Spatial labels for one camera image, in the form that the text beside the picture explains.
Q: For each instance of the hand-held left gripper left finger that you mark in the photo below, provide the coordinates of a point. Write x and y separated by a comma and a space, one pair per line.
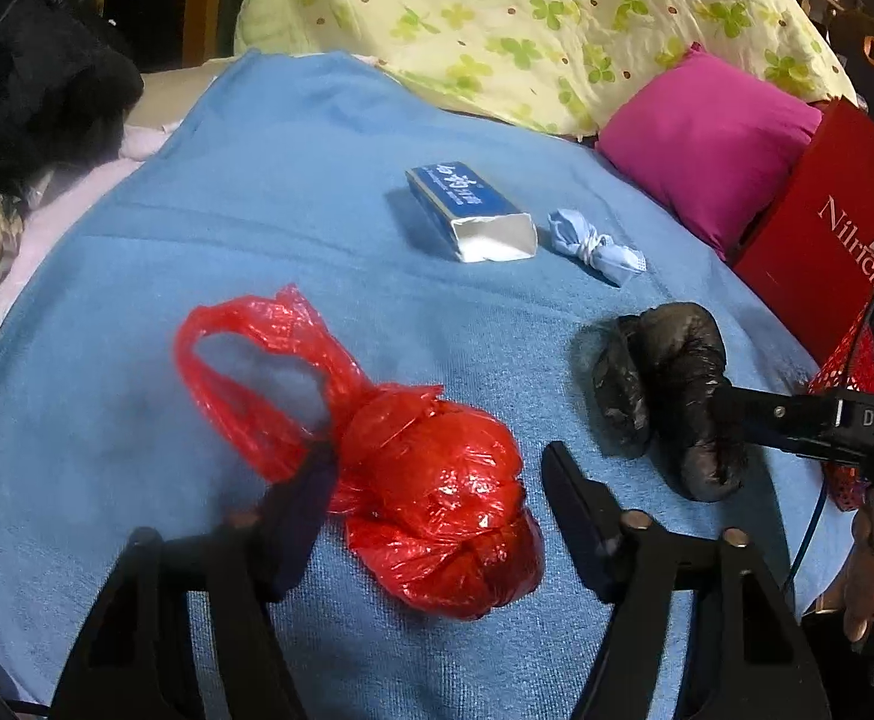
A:
298, 514

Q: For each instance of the knotted red plastic bag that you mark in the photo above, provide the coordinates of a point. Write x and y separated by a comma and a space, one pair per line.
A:
444, 480

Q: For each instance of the orange wooden pillar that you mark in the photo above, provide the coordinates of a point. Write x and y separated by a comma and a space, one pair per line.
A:
204, 7

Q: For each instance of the pile of black clothes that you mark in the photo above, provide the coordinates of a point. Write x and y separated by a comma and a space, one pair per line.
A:
47, 90

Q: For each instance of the pink pillow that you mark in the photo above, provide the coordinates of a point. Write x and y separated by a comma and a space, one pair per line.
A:
706, 142

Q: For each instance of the green clover print quilt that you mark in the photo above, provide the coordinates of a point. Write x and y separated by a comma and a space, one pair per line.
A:
519, 15

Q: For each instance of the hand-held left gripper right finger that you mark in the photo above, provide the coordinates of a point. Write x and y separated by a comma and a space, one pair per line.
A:
579, 517

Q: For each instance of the knotted light blue bag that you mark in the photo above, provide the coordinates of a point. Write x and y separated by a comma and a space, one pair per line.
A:
568, 232

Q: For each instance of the red mesh plastic basket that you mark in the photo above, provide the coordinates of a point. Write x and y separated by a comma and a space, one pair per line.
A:
849, 360

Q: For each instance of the knotted black plastic bag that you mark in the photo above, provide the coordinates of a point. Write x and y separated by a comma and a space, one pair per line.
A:
669, 390

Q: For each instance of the person's right hand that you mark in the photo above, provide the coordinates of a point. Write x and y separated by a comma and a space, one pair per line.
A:
864, 585

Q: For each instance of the blue blanket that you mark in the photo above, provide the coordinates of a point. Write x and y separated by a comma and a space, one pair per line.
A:
257, 202

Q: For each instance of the red paper shopping bag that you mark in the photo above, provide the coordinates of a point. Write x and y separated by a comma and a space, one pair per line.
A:
819, 255

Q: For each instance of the white sheet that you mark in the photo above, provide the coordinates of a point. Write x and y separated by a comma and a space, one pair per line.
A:
47, 225

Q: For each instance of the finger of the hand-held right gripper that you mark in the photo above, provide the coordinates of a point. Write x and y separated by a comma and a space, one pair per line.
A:
774, 416

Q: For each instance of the blue cardboard box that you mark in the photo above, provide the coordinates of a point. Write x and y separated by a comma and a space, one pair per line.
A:
459, 199

